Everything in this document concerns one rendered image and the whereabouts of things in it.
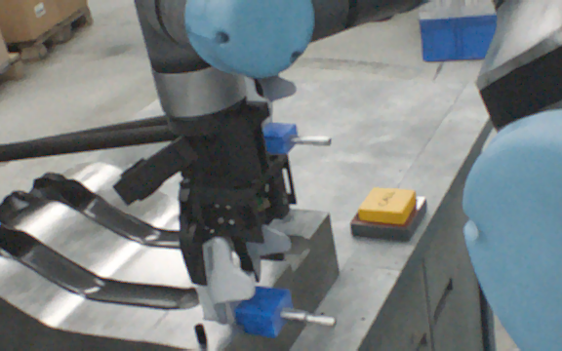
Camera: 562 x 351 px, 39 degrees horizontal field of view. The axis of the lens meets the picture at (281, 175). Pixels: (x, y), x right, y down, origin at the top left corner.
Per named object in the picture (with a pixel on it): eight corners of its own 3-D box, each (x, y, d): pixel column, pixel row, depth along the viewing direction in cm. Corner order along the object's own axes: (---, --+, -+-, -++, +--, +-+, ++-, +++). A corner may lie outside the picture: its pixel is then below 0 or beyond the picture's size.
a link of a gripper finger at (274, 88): (301, 125, 104) (281, 67, 99) (261, 124, 107) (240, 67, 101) (308, 110, 106) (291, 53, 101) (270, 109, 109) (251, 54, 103)
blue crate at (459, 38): (557, 28, 396) (556, -16, 386) (551, 58, 362) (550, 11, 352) (436, 35, 419) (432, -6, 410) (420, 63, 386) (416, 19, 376)
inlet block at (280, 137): (340, 151, 103) (334, 113, 101) (325, 169, 99) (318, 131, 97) (253, 146, 109) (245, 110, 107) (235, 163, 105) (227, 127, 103)
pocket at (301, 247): (314, 264, 90) (309, 236, 88) (295, 292, 86) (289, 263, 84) (279, 259, 92) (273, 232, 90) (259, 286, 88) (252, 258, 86)
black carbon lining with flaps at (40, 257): (264, 248, 92) (248, 176, 87) (191, 335, 79) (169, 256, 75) (41, 221, 108) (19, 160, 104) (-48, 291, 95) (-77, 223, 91)
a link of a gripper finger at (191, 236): (196, 292, 70) (189, 196, 68) (182, 290, 71) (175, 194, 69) (224, 275, 74) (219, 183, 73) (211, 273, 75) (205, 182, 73)
